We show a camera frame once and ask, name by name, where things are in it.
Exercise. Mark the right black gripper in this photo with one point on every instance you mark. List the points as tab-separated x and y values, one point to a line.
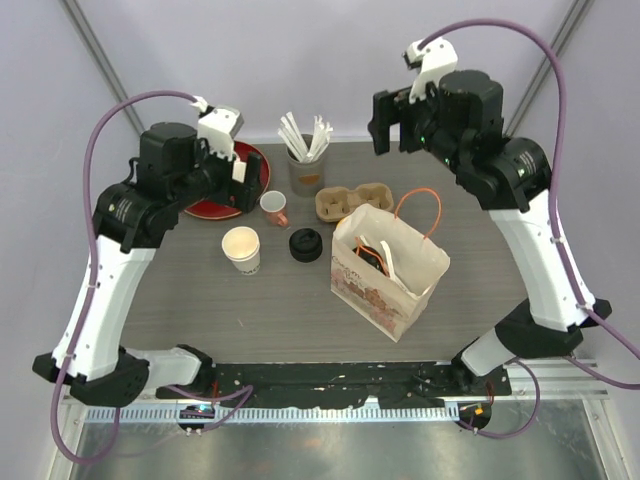
395	107

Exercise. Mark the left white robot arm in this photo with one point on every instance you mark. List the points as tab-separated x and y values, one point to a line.
174	170

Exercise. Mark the paper takeout bag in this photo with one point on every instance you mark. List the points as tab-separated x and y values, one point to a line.
394	300

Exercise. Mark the grey straw holder cup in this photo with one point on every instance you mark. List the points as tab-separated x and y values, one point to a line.
307	179

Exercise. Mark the stack of black lids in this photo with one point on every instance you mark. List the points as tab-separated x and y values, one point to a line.
305	245

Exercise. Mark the aluminium front rail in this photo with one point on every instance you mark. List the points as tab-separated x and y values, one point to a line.
370	412

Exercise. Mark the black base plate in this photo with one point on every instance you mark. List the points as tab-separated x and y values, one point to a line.
343	385

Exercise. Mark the stack of white paper cups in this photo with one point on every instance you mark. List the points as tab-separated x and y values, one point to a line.
241	245

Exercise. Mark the cardboard cup carrier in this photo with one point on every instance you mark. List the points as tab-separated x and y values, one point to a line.
332	204

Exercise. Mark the pink mug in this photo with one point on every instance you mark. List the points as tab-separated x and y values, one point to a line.
273	204

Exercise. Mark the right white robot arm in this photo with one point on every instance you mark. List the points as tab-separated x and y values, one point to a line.
460	123

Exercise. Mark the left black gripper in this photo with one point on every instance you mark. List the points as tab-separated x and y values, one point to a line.
230	193

